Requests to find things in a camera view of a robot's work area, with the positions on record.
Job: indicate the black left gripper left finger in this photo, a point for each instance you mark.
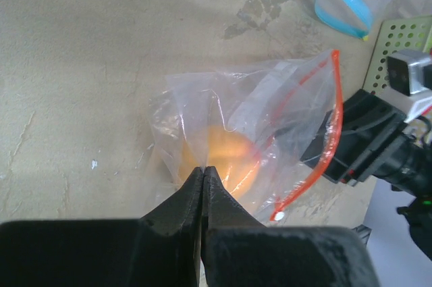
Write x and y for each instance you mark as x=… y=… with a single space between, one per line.
x=159 y=249

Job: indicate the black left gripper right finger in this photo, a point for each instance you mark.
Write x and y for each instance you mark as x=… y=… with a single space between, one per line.
x=237 y=250

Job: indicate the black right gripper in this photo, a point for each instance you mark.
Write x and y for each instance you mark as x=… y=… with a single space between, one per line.
x=372 y=143

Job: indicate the fake yellow orange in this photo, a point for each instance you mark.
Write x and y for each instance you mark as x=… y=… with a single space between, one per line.
x=231 y=153

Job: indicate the clear bag red zipper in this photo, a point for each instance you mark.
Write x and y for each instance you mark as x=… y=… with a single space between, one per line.
x=278 y=104

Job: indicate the white zipper slider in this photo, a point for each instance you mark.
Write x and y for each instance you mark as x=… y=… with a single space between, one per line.
x=279 y=215

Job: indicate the green perforated basket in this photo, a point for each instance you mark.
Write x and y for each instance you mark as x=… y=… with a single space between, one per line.
x=395 y=35

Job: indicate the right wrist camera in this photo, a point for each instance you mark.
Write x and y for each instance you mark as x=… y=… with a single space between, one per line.
x=409 y=89

